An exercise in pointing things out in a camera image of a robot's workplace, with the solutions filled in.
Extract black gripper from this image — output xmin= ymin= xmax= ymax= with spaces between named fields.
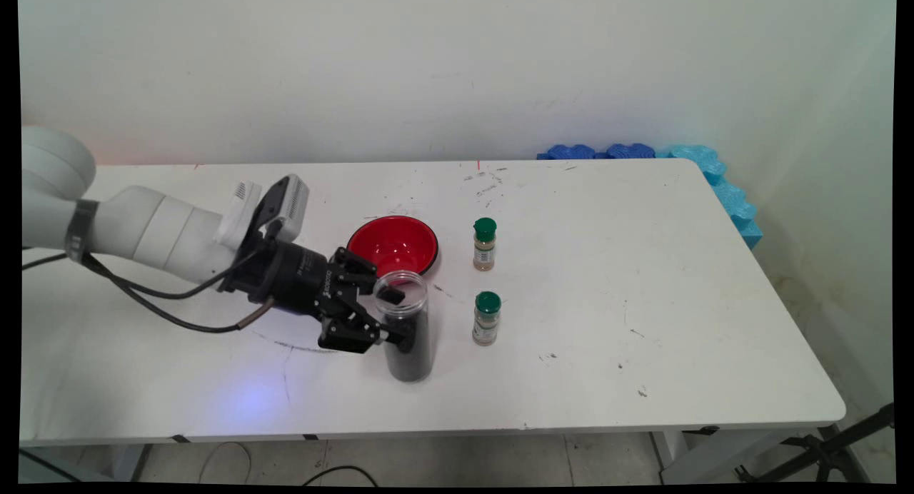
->
xmin=218 ymin=238 xmax=415 ymax=354

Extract clear plastic jar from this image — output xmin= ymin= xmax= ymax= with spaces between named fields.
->
xmin=373 ymin=270 xmax=433 ymax=383

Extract small black beads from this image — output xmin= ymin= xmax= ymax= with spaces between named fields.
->
xmin=386 ymin=312 xmax=433 ymax=382

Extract red bowl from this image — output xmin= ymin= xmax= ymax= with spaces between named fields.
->
xmin=347 ymin=216 xmax=439 ymax=277

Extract green cap spice bottle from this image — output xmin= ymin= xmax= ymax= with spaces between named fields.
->
xmin=472 ymin=291 xmax=502 ymax=347
xmin=473 ymin=218 xmax=498 ymax=272

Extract white table leg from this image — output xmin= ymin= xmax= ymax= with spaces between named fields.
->
xmin=653 ymin=426 xmax=850 ymax=484
xmin=107 ymin=444 xmax=154 ymax=483

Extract light blue foam mat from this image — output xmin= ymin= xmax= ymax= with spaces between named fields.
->
xmin=657 ymin=144 xmax=763 ymax=251

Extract black tripod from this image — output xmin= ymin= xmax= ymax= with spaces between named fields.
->
xmin=735 ymin=403 xmax=895 ymax=484

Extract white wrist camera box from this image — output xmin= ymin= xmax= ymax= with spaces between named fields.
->
xmin=214 ymin=174 xmax=311 ymax=251

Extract black floor cable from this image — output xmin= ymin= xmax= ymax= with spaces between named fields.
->
xmin=303 ymin=465 xmax=379 ymax=486

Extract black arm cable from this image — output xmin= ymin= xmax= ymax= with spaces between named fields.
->
xmin=21 ymin=248 xmax=266 ymax=301

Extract dark cable strap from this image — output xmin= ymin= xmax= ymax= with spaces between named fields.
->
xmin=66 ymin=200 xmax=99 ymax=263

